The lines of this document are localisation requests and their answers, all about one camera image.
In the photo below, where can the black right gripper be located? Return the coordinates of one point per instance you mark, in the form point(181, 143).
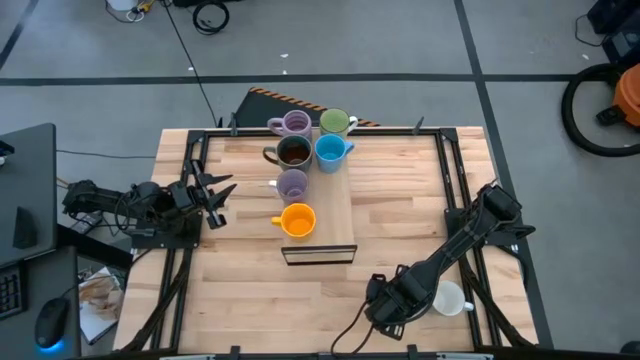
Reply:
point(400, 302)

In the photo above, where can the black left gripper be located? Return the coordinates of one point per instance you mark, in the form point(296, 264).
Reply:
point(182, 196)

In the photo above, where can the lilac fine-ridged mug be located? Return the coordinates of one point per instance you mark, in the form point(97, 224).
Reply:
point(292, 185)

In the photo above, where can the teal and brown glazed mug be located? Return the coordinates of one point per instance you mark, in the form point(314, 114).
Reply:
point(294, 152)

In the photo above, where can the orange faceted mug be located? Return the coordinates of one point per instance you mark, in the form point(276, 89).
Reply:
point(298, 220)

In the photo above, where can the lilac bulging ringed mug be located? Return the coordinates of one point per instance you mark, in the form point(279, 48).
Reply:
point(295, 123)

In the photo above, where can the blue mug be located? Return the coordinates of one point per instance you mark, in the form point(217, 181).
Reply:
point(330, 150)

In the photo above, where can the green mug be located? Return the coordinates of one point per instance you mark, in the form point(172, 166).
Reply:
point(334, 121)

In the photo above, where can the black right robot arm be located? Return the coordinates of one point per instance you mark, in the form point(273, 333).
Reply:
point(470, 230)

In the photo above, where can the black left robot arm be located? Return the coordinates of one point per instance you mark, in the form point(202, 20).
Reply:
point(100, 197)

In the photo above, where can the plain white mug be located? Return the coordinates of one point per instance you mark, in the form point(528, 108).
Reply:
point(450, 297)

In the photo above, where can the black mat with striped edge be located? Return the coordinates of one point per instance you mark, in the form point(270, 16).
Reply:
point(255, 110)

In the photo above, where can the wooden shelf riser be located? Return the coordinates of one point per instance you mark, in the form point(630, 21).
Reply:
point(332, 215)

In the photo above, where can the black power adapter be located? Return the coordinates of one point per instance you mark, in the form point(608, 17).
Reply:
point(86, 223)

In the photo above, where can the crumpled brown paper bag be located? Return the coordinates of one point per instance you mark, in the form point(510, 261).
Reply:
point(102, 292)

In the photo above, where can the white notebook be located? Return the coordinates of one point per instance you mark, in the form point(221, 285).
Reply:
point(97, 327)

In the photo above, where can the dark grey desk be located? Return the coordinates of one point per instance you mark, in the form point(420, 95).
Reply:
point(45, 280)
point(30, 175)

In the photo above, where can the white bucket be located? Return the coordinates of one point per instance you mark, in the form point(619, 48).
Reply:
point(122, 4)

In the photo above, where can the black computer mouse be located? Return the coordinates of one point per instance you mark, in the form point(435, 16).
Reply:
point(51, 322)

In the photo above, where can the black keyboard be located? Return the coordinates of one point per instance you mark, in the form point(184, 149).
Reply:
point(10, 292)

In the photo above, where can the orange shop vacuum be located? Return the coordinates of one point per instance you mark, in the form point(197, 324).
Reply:
point(629, 95)

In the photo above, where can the black equipment case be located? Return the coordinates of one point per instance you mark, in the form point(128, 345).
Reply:
point(617, 15)
point(625, 47)

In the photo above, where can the black aluminium frame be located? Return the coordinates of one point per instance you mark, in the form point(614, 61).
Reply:
point(390, 132)

